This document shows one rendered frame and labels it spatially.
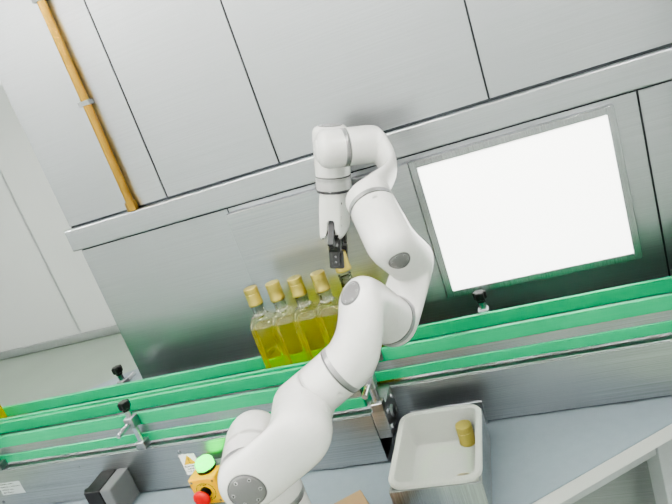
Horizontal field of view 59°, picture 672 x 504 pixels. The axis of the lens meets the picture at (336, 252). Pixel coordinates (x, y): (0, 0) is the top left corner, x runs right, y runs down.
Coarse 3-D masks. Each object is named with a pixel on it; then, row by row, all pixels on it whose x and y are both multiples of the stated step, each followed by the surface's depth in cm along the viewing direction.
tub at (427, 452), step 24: (456, 408) 123; (408, 432) 125; (432, 432) 126; (456, 432) 125; (480, 432) 114; (408, 456) 121; (432, 456) 123; (456, 456) 120; (480, 456) 107; (408, 480) 116; (432, 480) 106; (456, 480) 104
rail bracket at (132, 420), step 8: (128, 400) 140; (120, 408) 139; (128, 408) 139; (128, 416) 140; (136, 416) 141; (128, 424) 139; (136, 424) 140; (120, 432) 136; (136, 432) 141; (144, 440) 142; (144, 448) 142
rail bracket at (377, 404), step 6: (372, 378) 121; (366, 384) 120; (372, 384) 121; (366, 390) 118; (372, 390) 122; (366, 396) 117; (372, 396) 123; (378, 396) 123; (372, 402) 124; (378, 402) 123; (384, 402) 124; (372, 408) 123; (378, 408) 123; (384, 408) 123
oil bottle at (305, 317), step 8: (312, 304) 136; (296, 312) 135; (304, 312) 134; (312, 312) 134; (296, 320) 135; (304, 320) 135; (312, 320) 134; (304, 328) 136; (312, 328) 135; (320, 328) 135; (304, 336) 136; (312, 336) 136; (320, 336) 135; (304, 344) 137; (312, 344) 137; (320, 344) 136; (312, 352) 137
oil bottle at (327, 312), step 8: (320, 304) 134; (328, 304) 133; (336, 304) 133; (320, 312) 133; (328, 312) 132; (336, 312) 132; (320, 320) 134; (328, 320) 133; (336, 320) 133; (328, 328) 134; (328, 336) 135; (328, 344) 135
